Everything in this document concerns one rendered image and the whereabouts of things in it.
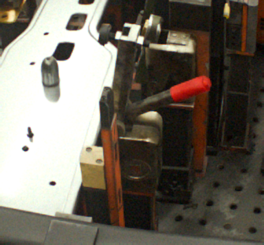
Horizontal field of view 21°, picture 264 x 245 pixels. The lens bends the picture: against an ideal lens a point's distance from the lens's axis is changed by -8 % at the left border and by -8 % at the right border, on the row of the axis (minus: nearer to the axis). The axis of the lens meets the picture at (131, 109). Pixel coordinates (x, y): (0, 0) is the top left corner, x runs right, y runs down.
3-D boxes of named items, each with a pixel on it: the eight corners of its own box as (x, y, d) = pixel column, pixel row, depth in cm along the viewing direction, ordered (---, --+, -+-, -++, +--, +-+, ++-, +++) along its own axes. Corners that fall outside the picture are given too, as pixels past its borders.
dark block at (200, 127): (173, 156, 149) (172, -16, 120) (207, 160, 148) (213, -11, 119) (169, 175, 146) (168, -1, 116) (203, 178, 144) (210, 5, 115)
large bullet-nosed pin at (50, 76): (45, 80, 124) (42, 50, 119) (62, 82, 123) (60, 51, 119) (40, 92, 122) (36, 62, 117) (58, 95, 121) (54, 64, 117)
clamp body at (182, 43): (147, 171, 147) (142, 18, 121) (204, 177, 145) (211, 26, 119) (138, 206, 140) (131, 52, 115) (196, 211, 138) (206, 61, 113)
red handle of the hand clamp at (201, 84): (111, 102, 107) (205, 66, 99) (119, 112, 108) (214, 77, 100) (104, 123, 104) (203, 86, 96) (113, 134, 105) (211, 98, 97)
